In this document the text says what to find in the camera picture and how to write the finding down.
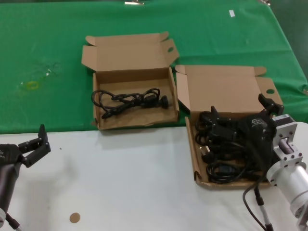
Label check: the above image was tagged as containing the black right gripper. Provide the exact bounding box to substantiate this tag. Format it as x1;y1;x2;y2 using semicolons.
211;93;285;179

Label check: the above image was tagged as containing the green tablecloth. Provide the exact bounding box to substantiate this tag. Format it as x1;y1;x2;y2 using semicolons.
0;0;308;134

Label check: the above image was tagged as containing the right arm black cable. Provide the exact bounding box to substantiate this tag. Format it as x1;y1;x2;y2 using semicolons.
243;173;275;231

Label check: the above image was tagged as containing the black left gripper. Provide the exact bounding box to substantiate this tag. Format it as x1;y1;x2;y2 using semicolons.
0;124;52;211

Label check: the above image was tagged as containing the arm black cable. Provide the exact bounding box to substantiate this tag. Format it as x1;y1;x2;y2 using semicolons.
5;213;24;231
243;173;275;231

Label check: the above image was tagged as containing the shallow open cardboard box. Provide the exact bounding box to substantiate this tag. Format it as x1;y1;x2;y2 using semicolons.
81;31;180;131

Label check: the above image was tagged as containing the open cardboard box round hole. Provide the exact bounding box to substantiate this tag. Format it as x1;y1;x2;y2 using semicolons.
175;64;284;191

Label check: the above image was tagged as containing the black power cable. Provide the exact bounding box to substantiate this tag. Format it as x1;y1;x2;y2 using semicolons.
206;154;268;185
91;88;172;120
195;111;241;159

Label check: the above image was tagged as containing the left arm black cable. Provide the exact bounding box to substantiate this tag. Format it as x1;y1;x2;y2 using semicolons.
5;213;24;231

